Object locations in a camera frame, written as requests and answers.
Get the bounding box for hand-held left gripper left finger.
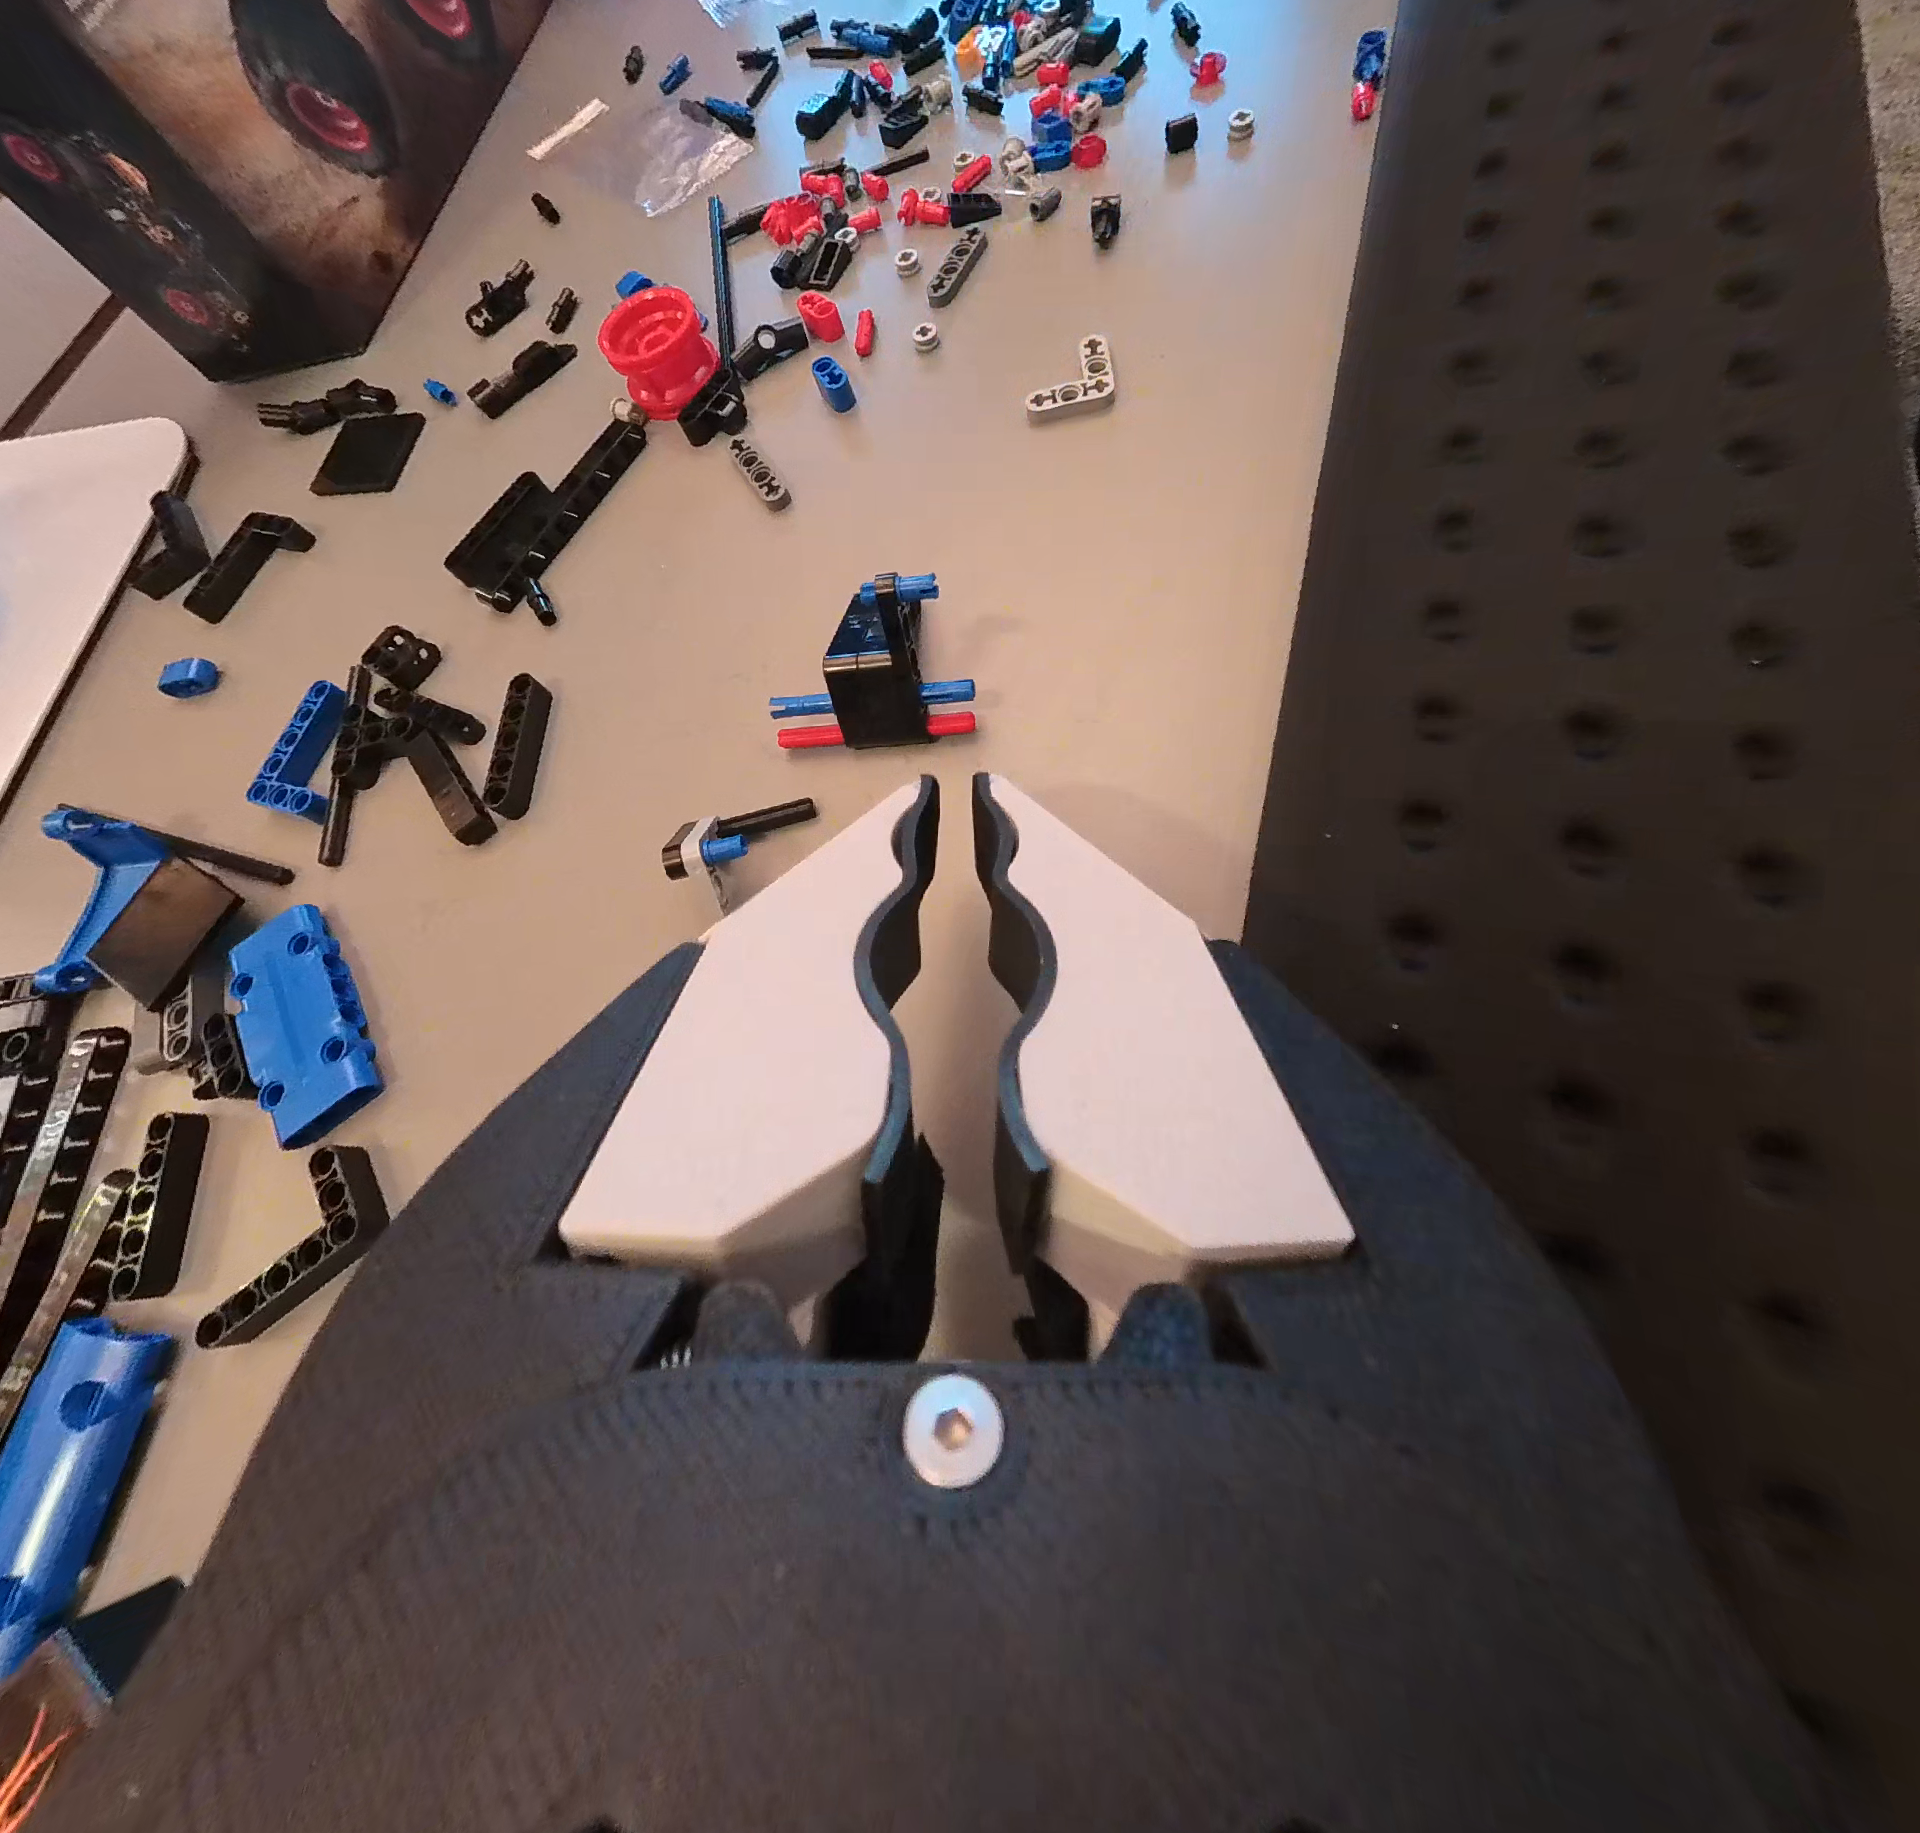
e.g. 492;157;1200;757
558;780;938;1361

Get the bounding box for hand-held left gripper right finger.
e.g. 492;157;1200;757
974;771;1356;1361

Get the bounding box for small black blue brick assembly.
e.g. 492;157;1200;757
770;568;978;751

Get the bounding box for pile of small pins connectors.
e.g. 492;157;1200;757
661;0;1388;359

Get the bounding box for grey desk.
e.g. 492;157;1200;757
0;0;1418;1610

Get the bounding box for black angled beam flat plate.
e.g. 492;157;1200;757
405;673;556;845

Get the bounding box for black angled beam with connector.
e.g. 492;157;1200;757
196;1147;392;1350

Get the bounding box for black connector cluster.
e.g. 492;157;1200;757
330;626;484;800

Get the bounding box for blue angled beam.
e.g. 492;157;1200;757
247;682;350;821

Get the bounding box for black square tile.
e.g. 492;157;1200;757
311;412;427;497
91;858;245;1009

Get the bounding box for black medium straight beam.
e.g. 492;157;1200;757
495;420;648;625

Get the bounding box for black short straight beam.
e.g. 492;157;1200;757
446;471;548;590

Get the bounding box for black connector pair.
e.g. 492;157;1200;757
677;318;813;449

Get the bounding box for white small angle connector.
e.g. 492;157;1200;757
1024;336;1118;424

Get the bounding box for blue curved panel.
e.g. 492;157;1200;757
0;1315;180;1686

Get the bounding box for red wheel rim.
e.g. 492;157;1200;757
597;287;709;409

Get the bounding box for black linked connectors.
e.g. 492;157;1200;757
258;382;399;436

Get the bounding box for large clear plastic bag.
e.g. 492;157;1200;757
527;101;752;215

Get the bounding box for black toy set box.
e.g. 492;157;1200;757
0;0;572;383

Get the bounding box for black rectangular frame brick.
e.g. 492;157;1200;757
0;970;77;1115

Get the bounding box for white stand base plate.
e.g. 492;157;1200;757
0;418;188;815

